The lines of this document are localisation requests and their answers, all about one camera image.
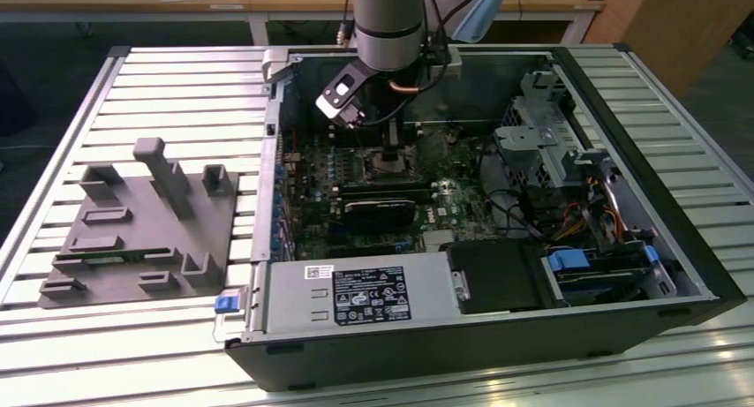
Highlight CPU socket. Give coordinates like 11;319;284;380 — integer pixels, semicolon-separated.
363;147;420;182

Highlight black graphics card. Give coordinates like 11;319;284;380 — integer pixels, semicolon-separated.
340;198;419;227

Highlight green motherboard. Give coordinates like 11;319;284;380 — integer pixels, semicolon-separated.
276;124;514;262

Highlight grey metal drive cage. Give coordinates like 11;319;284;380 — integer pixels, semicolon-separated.
491;69;614;188

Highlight small silver heatsink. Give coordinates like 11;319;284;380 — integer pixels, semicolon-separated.
424;230;458;252

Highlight grey power supply unit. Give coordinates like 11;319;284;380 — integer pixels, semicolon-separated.
257;252;464;337

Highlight hard disk in blue carrier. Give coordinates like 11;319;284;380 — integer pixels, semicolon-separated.
542;246;656;303

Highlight grey parts rack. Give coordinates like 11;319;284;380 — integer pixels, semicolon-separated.
35;137;243;310

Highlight blue case latch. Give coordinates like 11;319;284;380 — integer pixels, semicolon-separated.
212;294;244;314

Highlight wooden desk white legs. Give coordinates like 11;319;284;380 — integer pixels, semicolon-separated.
0;0;608;45

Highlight black open PC case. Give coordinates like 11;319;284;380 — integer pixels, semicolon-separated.
223;42;749;393

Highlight green RAM stick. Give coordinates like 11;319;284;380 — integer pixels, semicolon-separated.
57;251;148;265

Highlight wooden cabinet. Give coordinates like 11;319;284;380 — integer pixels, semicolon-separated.
588;0;754;97

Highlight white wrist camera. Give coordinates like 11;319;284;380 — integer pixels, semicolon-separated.
315;64;370;129

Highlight grey case release handle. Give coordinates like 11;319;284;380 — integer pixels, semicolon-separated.
260;49;296;84

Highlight orange yellow wire bundle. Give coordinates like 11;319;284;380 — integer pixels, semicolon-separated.
552;202;627;245

